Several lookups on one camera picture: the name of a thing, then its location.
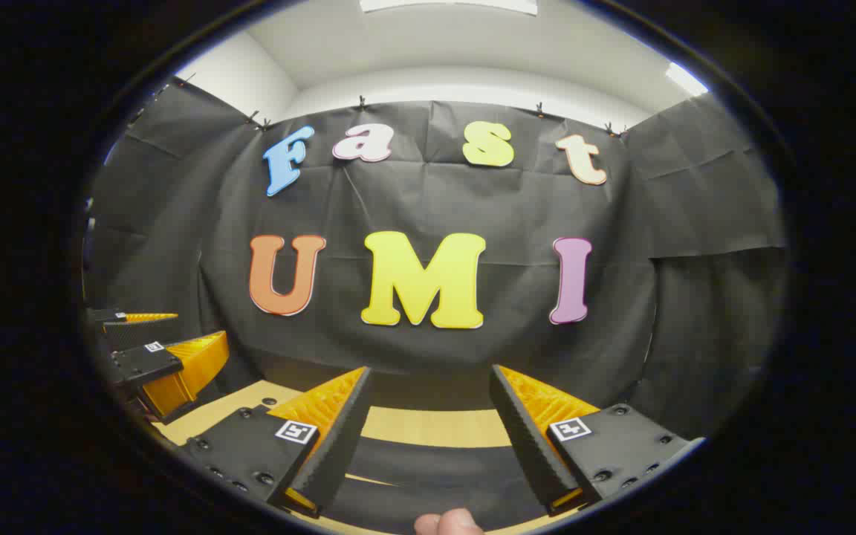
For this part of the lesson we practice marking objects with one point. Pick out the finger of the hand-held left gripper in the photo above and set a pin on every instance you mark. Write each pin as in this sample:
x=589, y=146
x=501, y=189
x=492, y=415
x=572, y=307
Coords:
x=146, y=364
x=138, y=334

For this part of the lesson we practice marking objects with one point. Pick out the dark grey jeans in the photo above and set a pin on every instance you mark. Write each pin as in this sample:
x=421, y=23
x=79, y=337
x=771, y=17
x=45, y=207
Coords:
x=435, y=475

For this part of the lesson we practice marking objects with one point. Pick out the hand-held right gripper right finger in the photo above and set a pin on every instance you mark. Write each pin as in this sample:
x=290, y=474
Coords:
x=524, y=438

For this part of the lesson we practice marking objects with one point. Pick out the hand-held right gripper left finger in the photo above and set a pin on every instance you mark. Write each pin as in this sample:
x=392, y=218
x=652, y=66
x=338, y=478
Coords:
x=339, y=438

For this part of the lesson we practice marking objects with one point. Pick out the small ceiling light panel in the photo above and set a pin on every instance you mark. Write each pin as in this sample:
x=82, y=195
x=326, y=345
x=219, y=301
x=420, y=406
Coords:
x=686, y=78

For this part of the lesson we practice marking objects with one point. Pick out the long ceiling light panel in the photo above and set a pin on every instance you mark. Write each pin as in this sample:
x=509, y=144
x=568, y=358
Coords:
x=449, y=6

